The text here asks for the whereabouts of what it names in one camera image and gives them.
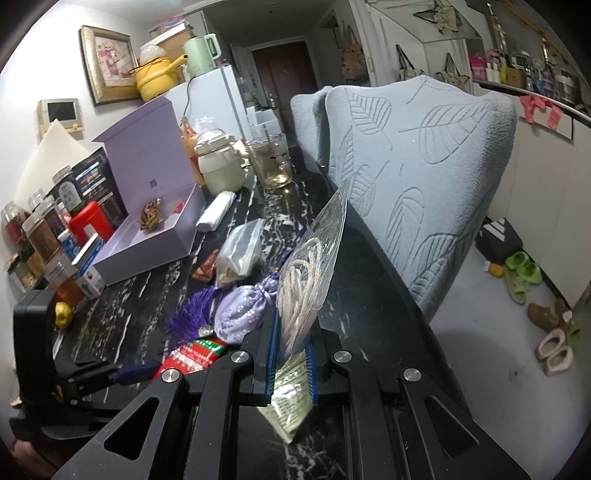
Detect grey leaf pattern chair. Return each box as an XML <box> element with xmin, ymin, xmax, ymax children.
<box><xmin>325</xmin><ymin>75</ymin><xmax>517</xmax><ymax>321</ymax></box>

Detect purple tassel sachet pouch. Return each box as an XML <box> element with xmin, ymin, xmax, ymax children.
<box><xmin>166</xmin><ymin>273</ymin><xmax>280</xmax><ymax>348</ymax></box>

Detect spice jar silver lid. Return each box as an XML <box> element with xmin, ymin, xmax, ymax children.
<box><xmin>52</xmin><ymin>165</ymin><xmax>86</xmax><ymax>216</ymax></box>

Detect green electric kettle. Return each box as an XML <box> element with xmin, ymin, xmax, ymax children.
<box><xmin>182</xmin><ymin>33</ymin><xmax>221</xmax><ymax>77</ymax></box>

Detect pink white slippers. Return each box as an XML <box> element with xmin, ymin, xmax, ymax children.
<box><xmin>535</xmin><ymin>328</ymin><xmax>574</xmax><ymax>376</ymax></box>

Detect red berries glass jar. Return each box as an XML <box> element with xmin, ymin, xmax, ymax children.
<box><xmin>1</xmin><ymin>201</ymin><xmax>27</xmax><ymax>245</ymax></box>

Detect black shoe box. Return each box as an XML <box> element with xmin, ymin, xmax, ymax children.
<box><xmin>475</xmin><ymin>217</ymin><xmax>523</xmax><ymax>265</ymax></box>

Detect yellow pot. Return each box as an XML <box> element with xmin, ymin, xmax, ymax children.
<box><xmin>129</xmin><ymin>54</ymin><xmax>187</xmax><ymax>102</ymax></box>

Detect gold framed picture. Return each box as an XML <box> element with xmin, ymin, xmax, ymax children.
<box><xmin>79</xmin><ymin>25</ymin><xmax>140</xmax><ymax>106</ymax></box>

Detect hanging tote bag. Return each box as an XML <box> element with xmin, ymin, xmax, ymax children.
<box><xmin>342</xmin><ymin>25</ymin><xmax>370</xmax><ymax>83</ymax></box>

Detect lavender gift box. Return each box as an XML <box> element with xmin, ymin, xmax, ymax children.
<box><xmin>93</xmin><ymin>97</ymin><xmax>205</xmax><ymax>286</ymax></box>

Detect pale green sachet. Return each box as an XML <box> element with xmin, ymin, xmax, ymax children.
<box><xmin>257</xmin><ymin>351</ymin><xmax>312</xmax><ymax>444</ymax></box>

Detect glass cup with spoon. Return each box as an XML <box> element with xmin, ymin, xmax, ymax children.
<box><xmin>247</xmin><ymin>134</ymin><xmax>293</xmax><ymax>190</ymax></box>

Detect wall intercom panel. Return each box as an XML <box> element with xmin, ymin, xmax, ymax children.
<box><xmin>37</xmin><ymin>98</ymin><xmax>84</xmax><ymax>136</ymax></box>

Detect red white snack packet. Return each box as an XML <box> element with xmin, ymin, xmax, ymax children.
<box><xmin>152</xmin><ymin>338</ymin><xmax>228</xmax><ymax>380</ymax></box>

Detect red plastic container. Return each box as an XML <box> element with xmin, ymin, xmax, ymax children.
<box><xmin>69</xmin><ymin>201</ymin><xmax>114</xmax><ymax>247</ymax></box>

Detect green sandals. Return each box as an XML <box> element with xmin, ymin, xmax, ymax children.
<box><xmin>503</xmin><ymin>251</ymin><xmax>543</xmax><ymax>305</ymax></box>

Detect white mini fridge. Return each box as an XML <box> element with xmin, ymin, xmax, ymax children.
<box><xmin>164</xmin><ymin>65</ymin><xmax>252</xmax><ymax>141</ymax></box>

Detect small clear zip bag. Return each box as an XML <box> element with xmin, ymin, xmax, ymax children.
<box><xmin>215</xmin><ymin>218</ymin><xmax>266</xmax><ymax>288</ymax></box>

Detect clear bag with white cord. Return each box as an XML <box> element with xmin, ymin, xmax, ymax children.
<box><xmin>276</xmin><ymin>192</ymin><xmax>346</xmax><ymax>362</ymax></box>

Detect cream ceramic jar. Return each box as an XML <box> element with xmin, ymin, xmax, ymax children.
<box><xmin>194</xmin><ymin>129</ymin><xmax>245</xmax><ymax>196</ymax></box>

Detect brown slipper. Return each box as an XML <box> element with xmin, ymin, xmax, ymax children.
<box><xmin>527</xmin><ymin>298</ymin><xmax>573</xmax><ymax>333</ymax></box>

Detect blue white medicine box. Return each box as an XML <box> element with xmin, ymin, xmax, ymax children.
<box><xmin>72</xmin><ymin>233</ymin><xmax>105</xmax><ymax>300</ymax></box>

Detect brown gold snack packet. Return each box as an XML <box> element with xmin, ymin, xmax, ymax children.
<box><xmin>138</xmin><ymin>198</ymin><xmax>161</xmax><ymax>231</ymax></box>

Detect white foam board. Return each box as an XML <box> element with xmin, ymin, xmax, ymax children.
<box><xmin>13</xmin><ymin>120</ymin><xmax>90</xmax><ymax>207</ymax></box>

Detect black printed pouch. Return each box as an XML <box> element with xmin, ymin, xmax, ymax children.
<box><xmin>50</xmin><ymin>147</ymin><xmax>127</xmax><ymax>229</ymax></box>

